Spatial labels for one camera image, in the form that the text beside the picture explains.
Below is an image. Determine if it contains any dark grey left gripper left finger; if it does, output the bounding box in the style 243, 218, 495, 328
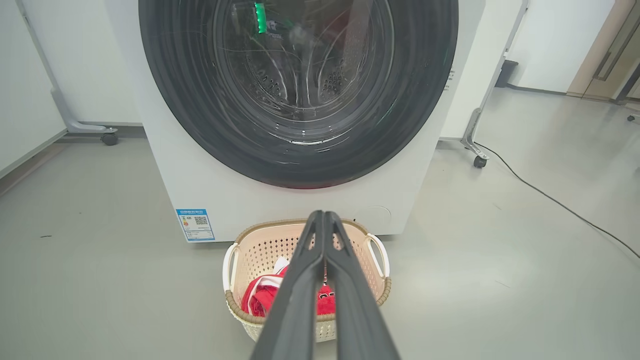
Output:
250, 210, 326, 360

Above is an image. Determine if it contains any blue energy label sticker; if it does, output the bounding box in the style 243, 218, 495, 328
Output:
176, 208, 216, 243

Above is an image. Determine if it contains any cream perforated laundry basket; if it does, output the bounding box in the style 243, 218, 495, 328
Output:
222, 218, 392, 343

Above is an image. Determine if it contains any grey metal leg with caster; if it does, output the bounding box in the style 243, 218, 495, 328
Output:
460, 0, 530, 169
15, 0, 119, 146

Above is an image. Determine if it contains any white front-load washing machine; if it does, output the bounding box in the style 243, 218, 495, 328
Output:
104, 0, 487, 244

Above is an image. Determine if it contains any red sports jersey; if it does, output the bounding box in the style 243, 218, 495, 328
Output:
241, 257, 337, 319

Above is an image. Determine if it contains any washing machine glass door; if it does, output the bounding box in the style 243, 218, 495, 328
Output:
138, 0, 459, 190

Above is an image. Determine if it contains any black floor cable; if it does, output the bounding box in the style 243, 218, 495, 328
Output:
472, 142, 640, 259

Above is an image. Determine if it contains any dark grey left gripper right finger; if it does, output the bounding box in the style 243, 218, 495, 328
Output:
324, 211, 401, 360

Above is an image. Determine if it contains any beige wooden door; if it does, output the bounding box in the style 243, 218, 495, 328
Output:
567, 0, 640, 102

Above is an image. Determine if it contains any white partition panel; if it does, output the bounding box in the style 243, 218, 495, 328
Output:
440, 0, 526, 140
20, 0, 143, 126

